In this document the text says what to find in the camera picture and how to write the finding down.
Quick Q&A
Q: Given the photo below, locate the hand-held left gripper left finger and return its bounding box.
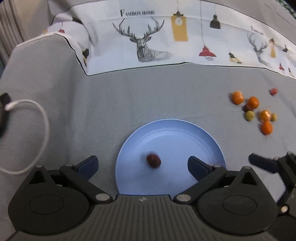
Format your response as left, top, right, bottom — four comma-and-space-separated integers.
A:
22, 156, 113, 205

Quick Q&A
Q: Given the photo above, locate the plastic-wrapped orange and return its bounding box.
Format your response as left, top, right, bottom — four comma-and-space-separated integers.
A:
258, 109, 272, 123
230, 90, 245, 105

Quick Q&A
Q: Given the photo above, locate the grey bed sheet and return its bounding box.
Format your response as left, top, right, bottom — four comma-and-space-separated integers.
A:
0, 32, 296, 241

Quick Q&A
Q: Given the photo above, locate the white cable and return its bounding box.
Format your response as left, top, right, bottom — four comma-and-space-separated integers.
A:
0, 99, 50, 175

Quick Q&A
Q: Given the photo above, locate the green patterned cloth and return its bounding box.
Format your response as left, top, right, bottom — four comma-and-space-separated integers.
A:
283, 0, 296, 15

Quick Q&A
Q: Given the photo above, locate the blue round plate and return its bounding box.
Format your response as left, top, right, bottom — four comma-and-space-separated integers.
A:
115, 119, 227, 195

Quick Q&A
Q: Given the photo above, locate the grey pleated curtain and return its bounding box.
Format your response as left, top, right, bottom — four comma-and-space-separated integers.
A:
0, 0, 50, 67

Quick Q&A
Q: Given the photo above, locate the white deer-print cloth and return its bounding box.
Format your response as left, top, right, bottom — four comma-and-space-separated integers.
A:
47, 0, 296, 80

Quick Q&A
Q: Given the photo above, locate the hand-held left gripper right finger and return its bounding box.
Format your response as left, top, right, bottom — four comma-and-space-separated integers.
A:
173, 156, 263, 205

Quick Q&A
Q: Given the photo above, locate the black device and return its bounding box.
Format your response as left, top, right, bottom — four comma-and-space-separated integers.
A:
0, 93, 11, 137

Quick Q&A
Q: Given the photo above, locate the small bare orange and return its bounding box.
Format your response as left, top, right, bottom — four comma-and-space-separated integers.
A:
261, 121, 274, 136
246, 96, 260, 110

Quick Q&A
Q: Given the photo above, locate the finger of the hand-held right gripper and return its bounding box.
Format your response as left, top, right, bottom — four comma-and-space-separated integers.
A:
248, 151, 296, 193

